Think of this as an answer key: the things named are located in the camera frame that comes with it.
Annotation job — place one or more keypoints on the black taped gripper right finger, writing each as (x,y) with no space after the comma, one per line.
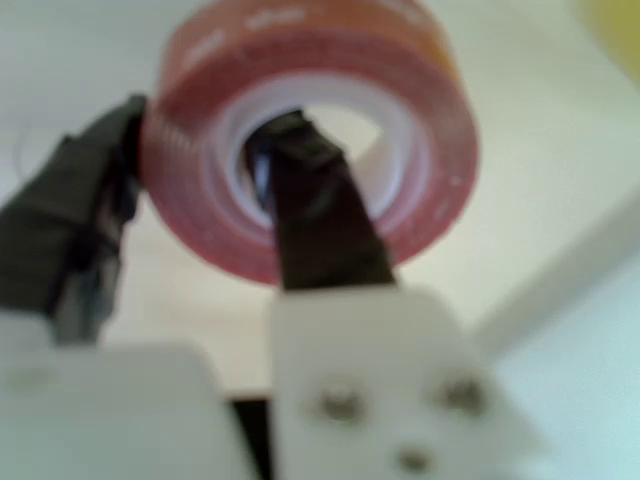
(380,370)

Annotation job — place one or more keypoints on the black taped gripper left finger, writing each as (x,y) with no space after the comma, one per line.
(55,220)

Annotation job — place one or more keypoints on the red tape roll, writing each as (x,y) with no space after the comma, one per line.
(200,200)

